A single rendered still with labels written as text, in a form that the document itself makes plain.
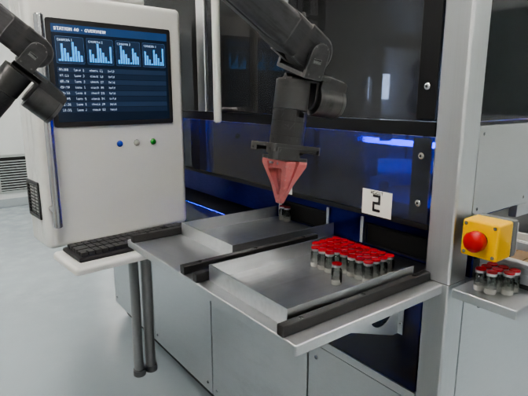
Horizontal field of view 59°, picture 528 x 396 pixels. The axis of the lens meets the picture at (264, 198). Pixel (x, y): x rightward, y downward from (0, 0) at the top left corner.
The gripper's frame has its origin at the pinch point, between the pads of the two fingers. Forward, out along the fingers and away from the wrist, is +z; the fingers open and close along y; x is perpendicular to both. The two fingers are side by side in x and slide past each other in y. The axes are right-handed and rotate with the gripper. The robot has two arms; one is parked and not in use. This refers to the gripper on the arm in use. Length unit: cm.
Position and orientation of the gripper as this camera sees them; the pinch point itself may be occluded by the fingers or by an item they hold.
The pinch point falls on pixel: (280, 198)
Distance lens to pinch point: 78.7
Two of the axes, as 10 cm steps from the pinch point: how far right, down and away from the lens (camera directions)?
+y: 8.0, 0.1, 6.1
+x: -6.0, -1.6, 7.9
